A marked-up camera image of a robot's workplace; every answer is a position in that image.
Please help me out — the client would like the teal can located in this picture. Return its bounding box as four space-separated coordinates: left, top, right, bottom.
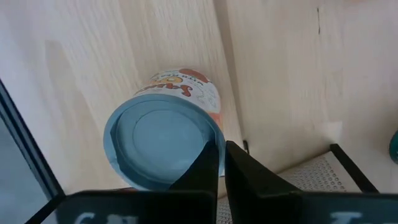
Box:
388 129 398 166

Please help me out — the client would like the orange white soup can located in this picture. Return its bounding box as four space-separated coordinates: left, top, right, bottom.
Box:
102 67 227 192

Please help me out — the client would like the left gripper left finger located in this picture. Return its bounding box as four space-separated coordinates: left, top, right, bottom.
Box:
40 140 221 224

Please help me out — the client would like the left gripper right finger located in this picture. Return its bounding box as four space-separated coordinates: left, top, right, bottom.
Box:
223 139 398 224

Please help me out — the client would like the wooden shelf with black frame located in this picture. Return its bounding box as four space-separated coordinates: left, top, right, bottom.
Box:
0 0 250 200

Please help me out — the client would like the metal grater with black handle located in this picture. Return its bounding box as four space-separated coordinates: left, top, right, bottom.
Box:
216 142 379 224

